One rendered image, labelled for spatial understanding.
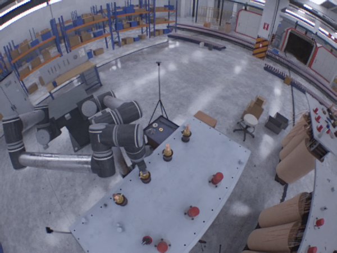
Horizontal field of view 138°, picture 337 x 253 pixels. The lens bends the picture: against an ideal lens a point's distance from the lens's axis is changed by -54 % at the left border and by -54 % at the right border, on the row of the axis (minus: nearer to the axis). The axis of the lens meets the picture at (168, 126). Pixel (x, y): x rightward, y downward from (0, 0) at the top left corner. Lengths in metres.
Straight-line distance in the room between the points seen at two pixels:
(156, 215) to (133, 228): 0.20
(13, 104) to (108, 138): 4.72
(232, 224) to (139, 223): 1.91
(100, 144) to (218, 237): 2.37
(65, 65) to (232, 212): 6.01
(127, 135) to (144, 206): 0.67
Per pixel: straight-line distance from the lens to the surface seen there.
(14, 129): 1.10
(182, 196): 1.14
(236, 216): 2.76
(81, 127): 3.11
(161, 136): 1.98
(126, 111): 1.00
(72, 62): 5.38
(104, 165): 0.71
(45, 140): 1.88
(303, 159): 2.84
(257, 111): 3.76
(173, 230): 1.11
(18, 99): 5.12
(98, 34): 8.93
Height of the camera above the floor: 2.47
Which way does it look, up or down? 49 degrees down
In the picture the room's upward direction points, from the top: 1 degrees clockwise
